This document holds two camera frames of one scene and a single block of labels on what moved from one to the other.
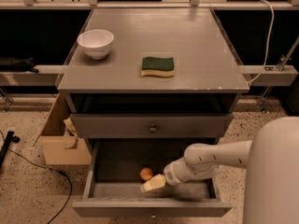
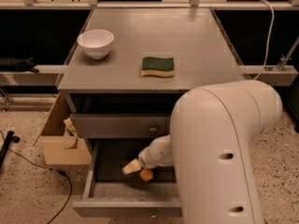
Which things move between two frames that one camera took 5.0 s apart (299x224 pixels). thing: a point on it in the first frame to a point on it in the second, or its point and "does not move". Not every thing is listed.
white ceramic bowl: [96, 43] does not move
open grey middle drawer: [113, 187] does not move
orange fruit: [146, 174] does not move
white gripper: [171, 175] to [146, 160]
